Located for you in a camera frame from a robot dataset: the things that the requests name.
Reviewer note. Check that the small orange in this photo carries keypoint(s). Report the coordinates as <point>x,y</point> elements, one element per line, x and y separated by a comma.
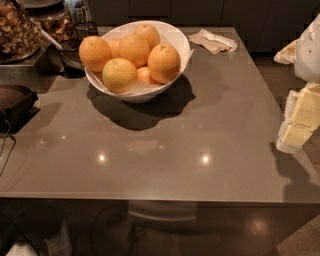
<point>144,76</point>
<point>114,47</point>

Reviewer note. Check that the orange at left rim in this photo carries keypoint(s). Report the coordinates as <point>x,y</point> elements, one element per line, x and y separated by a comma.
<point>94,53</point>

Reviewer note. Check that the dark brown device left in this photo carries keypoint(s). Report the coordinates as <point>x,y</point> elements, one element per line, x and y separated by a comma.
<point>16,107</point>

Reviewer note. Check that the glass jar of nuts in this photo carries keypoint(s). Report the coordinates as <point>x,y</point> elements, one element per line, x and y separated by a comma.
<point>18,38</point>

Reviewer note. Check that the small black wire holder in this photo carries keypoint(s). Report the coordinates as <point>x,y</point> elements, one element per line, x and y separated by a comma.
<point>85,29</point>

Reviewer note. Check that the black cup with spoon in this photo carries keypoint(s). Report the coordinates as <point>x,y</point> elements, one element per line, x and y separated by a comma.
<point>69,56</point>

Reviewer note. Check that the yellowish orange in front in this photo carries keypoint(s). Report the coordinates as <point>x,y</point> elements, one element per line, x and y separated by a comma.
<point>119,75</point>

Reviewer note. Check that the large orange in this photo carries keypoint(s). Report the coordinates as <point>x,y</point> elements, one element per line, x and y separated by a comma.
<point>164,63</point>

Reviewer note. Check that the orange in centre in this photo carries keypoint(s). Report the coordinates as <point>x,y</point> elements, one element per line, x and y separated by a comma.
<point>135,49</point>

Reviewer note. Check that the white ceramic bowl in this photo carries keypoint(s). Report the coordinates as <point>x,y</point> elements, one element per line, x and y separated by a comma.
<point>168,34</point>

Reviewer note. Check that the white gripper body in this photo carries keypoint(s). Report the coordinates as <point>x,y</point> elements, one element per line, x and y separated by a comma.
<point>308,55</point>

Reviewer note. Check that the small orange at bottom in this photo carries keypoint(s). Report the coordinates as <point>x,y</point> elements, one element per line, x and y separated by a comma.
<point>144,76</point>

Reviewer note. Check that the crumpled paper napkin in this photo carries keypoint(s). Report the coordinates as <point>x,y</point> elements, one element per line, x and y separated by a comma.
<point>214,43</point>

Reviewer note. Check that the small orange behind left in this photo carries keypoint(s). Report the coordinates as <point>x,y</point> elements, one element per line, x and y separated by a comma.
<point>114,47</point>

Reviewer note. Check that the orange at back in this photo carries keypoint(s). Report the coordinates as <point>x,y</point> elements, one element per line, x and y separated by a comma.
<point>149,33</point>

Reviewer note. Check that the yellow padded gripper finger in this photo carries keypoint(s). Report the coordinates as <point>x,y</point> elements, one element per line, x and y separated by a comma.
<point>301,118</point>

